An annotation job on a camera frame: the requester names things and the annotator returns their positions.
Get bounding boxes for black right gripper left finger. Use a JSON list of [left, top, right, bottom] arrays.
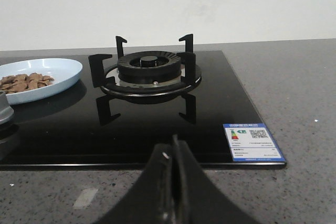
[[97, 144, 173, 223]]

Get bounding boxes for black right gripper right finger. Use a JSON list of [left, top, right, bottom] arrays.
[[173, 135, 257, 223]]

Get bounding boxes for light blue plate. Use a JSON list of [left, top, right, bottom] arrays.
[[1, 58, 82, 105]]

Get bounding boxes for brown meat slices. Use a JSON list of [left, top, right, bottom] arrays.
[[1, 72, 54, 94]]

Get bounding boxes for blue energy label sticker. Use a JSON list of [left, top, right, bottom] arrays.
[[223, 123, 285, 162]]

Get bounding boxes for black glass gas cooktop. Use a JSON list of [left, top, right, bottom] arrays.
[[1, 51, 286, 170]]

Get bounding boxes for right burner with pan support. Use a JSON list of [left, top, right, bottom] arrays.
[[88, 34, 202, 99]]

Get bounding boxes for right silver stove knob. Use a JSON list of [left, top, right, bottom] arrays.
[[0, 91, 14, 124]]

